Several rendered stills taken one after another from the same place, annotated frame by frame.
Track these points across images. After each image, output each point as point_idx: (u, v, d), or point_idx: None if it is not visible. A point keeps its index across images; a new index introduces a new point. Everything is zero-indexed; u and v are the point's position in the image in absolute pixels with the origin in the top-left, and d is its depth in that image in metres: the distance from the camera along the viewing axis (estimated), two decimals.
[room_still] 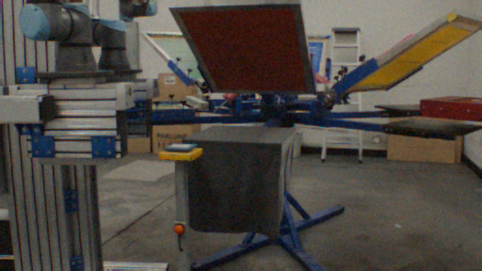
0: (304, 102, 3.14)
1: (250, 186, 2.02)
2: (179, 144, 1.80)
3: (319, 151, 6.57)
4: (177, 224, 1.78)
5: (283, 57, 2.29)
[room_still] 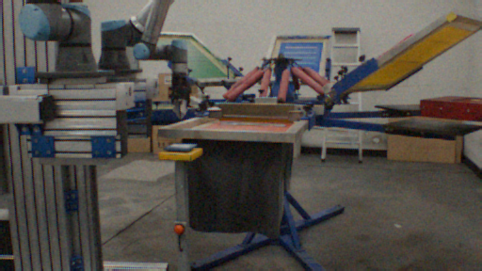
0: (304, 102, 3.14)
1: (250, 186, 2.02)
2: (179, 144, 1.80)
3: (319, 151, 6.57)
4: (177, 224, 1.78)
5: (281, 128, 2.27)
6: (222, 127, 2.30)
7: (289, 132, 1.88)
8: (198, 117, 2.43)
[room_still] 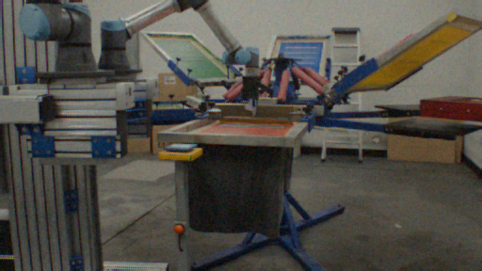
0: (304, 102, 3.14)
1: (250, 186, 2.02)
2: (179, 144, 1.80)
3: (319, 151, 6.57)
4: (177, 224, 1.78)
5: (281, 130, 2.28)
6: (222, 129, 2.30)
7: (289, 135, 1.88)
8: (198, 119, 2.43)
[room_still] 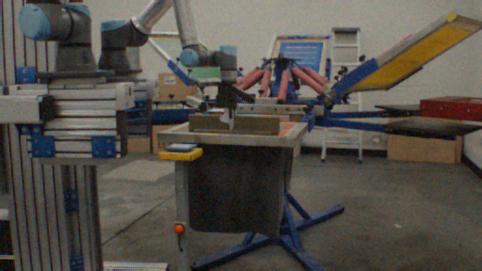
0: (304, 102, 3.14)
1: (250, 186, 2.02)
2: (179, 144, 1.80)
3: (319, 151, 6.57)
4: (177, 224, 1.78)
5: (281, 130, 2.28)
6: None
7: (289, 135, 1.88)
8: None
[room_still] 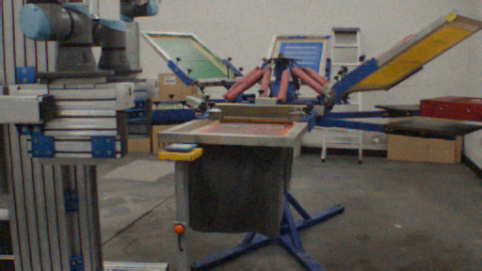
0: (304, 102, 3.14)
1: (250, 186, 2.02)
2: (179, 144, 1.80)
3: (319, 151, 6.57)
4: (177, 224, 1.78)
5: (281, 130, 2.28)
6: None
7: (289, 135, 1.88)
8: (198, 119, 2.43)
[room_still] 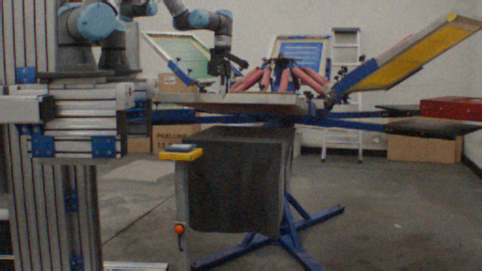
0: None
1: (250, 186, 2.02)
2: (179, 144, 1.80)
3: (319, 151, 6.57)
4: (177, 224, 1.78)
5: (281, 109, 2.26)
6: None
7: None
8: None
